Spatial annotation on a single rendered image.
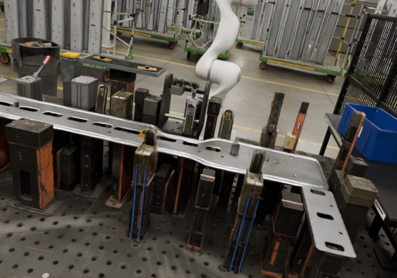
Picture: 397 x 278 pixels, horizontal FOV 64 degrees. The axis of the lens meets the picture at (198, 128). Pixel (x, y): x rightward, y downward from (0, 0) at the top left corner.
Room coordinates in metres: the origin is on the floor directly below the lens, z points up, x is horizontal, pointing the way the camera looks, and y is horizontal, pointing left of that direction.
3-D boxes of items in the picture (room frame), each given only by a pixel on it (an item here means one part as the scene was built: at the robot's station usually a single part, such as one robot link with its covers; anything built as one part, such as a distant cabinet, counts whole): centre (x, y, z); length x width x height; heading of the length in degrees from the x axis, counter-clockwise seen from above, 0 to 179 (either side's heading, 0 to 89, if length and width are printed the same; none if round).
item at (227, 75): (1.59, -0.08, 1.10); 0.19 x 0.12 x 0.24; 71
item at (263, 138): (1.19, -0.29, 0.88); 0.07 x 0.06 x 0.35; 174
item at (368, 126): (1.26, -0.73, 1.10); 0.30 x 0.17 x 0.13; 4
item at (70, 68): (1.46, 0.65, 0.92); 0.08 x 0.08 x 0.44; 84
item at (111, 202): (1.08, 0.27, 0.84); 0.17 x 0.06 x 0.29; 174
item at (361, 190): (0.87, -0.53, 0.88); 0.08 x 0.08 x 0.36; 84
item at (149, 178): (0.89, 0.15, 0.87); 0.12 x 0.09 x 0.35; 174
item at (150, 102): (1.27, 0.21, 0.89); 0.13 x 0.11 x 0.38; 174
